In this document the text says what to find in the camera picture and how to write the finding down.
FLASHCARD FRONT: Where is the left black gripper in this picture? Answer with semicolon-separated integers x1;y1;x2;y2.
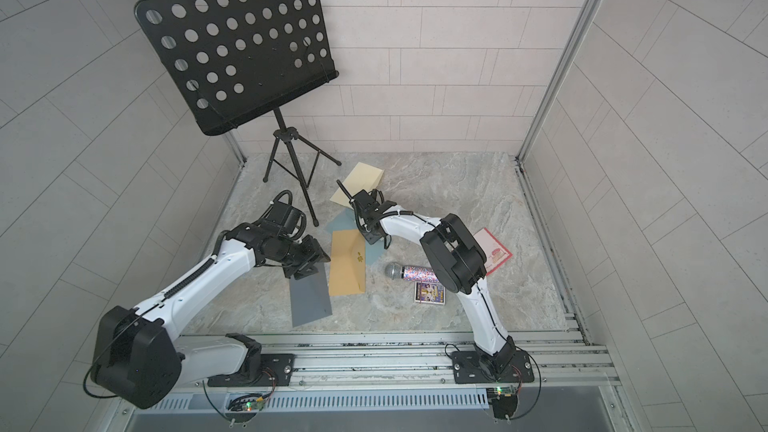
276;233;337;278

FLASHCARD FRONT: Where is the light blue envelope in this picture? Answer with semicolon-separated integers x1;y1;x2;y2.
324;209;385;266

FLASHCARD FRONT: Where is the cream yellow envelope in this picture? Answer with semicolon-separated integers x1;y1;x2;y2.
330;162;384;209

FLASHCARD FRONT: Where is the pink white letter paper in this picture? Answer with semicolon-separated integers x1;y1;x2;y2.
473;228;513;275

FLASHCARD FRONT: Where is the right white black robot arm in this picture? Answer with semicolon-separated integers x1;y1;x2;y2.
337;182;517;379

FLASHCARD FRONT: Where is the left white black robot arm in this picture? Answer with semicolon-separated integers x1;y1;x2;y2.
83;190;330;409

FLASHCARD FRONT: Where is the dark grey envelope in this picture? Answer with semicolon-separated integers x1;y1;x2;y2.
289;266;332;327

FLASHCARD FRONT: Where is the tan kraft envelope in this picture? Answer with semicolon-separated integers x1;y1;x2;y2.
328;230;366;297

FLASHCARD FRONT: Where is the purple glitter microphone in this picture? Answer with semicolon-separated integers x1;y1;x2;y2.
384;262;439;283

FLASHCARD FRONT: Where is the small colourful card box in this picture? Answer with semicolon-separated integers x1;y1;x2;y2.
414;282;446;305

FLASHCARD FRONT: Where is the left circuit board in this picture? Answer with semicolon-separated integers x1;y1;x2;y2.
226;393;269;423

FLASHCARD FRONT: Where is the circuit board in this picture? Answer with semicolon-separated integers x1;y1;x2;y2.
486;387;519;421
226;393;269;423

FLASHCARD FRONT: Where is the black perforated music stand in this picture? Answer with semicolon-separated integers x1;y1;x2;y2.
134;0;339;191

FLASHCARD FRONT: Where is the right circuit board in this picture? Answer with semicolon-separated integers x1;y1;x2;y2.
486;387;519;421

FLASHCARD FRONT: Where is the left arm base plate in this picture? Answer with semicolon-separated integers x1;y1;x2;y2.
207;353;296;388

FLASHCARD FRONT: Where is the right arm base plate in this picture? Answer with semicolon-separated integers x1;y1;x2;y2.
448;350;536;385

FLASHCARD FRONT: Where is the aluminium mounting rail frame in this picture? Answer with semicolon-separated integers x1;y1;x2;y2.
119;329;622;397

